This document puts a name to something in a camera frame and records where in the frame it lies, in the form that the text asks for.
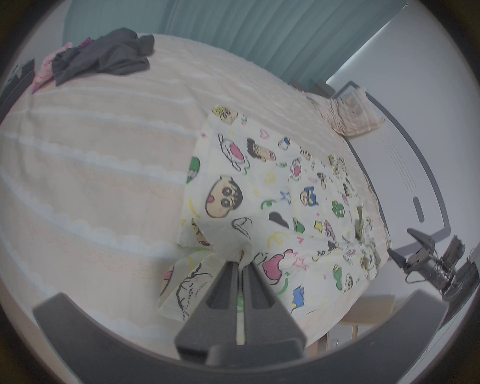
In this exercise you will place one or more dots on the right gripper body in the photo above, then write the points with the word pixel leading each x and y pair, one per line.
pixel 423 262

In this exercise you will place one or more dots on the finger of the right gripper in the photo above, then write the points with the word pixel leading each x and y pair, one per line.
pixel 400 261
pixel 425 242

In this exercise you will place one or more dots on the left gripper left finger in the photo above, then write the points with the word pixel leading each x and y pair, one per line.
pixel 195 333

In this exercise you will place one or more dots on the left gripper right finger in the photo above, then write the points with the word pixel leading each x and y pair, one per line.
pixel 285 330

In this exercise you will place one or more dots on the white printed pyjama top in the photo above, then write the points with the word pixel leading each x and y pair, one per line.
pixel 262 180

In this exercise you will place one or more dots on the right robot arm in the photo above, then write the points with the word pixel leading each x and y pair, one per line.
pixel 455 262

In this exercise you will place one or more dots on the pile of clothes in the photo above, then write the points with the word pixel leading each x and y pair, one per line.
pixel 108 56

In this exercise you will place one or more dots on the cream striped pillow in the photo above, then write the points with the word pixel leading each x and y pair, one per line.
pixel 352 116

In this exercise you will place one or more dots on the grey white bedside table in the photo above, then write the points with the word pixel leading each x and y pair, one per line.
pixel 318 89

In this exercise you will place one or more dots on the bed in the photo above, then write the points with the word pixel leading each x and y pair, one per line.
pixel 93 131

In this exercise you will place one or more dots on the blue-green curtain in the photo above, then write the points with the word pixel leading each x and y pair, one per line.
pixel 112 18
pixel 281 33

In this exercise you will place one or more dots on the black chest of drawers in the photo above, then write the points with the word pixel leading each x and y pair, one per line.
pixel 15 86

